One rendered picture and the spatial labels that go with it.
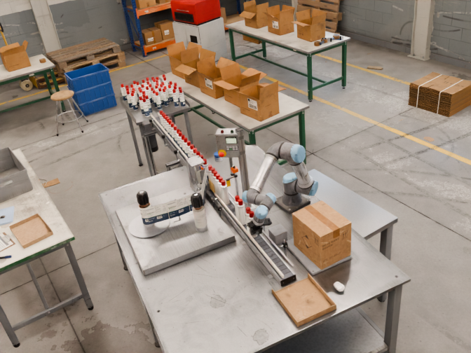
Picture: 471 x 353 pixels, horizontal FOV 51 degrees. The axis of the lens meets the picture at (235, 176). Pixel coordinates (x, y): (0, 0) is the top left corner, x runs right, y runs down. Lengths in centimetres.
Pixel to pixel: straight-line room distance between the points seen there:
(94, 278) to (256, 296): 209
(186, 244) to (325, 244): 98
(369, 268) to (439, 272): 137
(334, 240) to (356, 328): 83
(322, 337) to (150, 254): 133
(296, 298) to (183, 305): 69
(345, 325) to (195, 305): 118
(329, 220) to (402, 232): 182
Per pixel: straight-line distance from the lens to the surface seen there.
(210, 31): 886
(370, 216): 366
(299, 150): 324
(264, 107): 513
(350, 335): 367
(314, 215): 318
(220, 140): 347
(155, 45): 1044
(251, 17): 829
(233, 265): 329
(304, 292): 308
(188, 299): 313
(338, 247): 318
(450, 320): 417
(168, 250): 343
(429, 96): 709
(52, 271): 504
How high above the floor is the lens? 304
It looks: 32 degrees down
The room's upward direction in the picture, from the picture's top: 7 degrees counter-clockwise
